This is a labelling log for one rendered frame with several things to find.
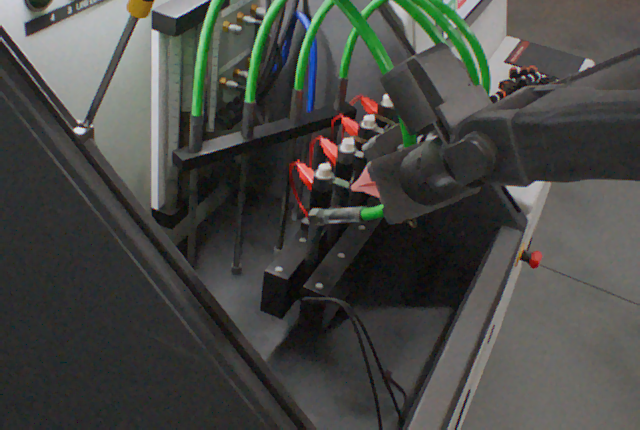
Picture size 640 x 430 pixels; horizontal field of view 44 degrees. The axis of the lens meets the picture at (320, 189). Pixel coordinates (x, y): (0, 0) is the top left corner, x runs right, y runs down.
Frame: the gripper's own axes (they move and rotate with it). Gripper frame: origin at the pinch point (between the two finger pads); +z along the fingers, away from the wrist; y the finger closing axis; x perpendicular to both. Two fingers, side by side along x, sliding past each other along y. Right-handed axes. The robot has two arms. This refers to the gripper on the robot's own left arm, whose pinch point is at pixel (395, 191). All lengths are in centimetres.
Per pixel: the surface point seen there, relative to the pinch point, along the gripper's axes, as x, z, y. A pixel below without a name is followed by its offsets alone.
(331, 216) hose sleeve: -0.1, 9.0, 5.1
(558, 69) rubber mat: -16, 74, -78
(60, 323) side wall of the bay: 0.7, 11.8, 37.5
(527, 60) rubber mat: -20, 77, -73
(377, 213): 1.6, 1.9, 2.1
